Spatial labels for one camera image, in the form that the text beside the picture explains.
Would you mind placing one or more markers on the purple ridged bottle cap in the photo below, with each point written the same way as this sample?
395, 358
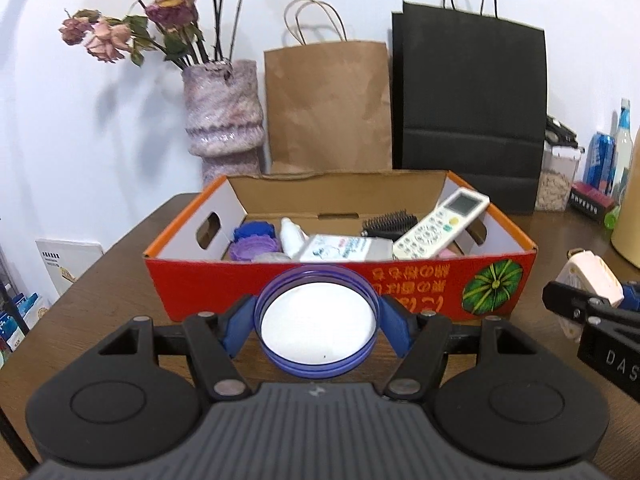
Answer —
255, 249

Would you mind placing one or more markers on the black paper bag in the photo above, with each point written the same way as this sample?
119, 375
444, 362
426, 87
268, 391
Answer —
470, 110

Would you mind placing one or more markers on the red cardboard box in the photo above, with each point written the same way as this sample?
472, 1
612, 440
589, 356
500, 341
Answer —
425, 280

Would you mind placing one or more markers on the yellow thermos jug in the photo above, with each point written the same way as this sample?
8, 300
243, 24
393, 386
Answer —
631, 230

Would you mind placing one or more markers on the blue bottle cap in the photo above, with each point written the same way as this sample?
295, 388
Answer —
252, 230

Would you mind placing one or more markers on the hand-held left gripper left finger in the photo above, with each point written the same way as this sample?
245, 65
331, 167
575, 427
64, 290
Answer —
240, 325

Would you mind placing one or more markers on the clear cotton swab box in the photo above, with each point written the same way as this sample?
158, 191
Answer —
345, 249

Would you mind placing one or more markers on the clear oats container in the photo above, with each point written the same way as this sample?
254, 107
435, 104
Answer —
552, 190

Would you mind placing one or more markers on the white remote control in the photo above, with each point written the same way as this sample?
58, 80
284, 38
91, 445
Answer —
440, 225

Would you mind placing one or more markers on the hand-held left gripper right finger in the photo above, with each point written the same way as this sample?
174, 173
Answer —
397, 325

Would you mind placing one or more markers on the purple rimmed jar lid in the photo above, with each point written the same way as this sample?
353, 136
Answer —
315, 320

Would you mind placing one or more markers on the blue white packages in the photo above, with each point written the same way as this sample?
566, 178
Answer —
20, 315

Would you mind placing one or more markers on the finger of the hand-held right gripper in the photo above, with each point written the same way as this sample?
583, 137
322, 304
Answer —
632, 295
570, 302

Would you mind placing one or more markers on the dark red box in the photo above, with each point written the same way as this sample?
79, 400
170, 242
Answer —
590, 202

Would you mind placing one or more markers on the mottled purple ceramic vase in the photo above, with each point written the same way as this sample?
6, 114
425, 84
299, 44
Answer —
225, 115

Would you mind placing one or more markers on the cream pink small device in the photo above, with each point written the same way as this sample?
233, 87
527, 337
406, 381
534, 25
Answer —
585, 275

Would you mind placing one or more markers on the clear bottle with blue cap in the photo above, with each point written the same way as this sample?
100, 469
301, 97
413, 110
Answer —
623, 145

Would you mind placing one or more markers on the green plastic object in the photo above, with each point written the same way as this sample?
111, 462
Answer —
612, 219

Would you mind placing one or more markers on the blue drink can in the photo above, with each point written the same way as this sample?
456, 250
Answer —
599, 160

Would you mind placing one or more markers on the white envelope package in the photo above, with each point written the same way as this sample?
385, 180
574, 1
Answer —
70, 265

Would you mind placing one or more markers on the brown paper bag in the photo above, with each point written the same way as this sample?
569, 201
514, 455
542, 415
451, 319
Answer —
325, 110

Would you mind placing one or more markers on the small white spray bottle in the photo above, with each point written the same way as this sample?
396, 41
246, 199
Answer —
292, 237

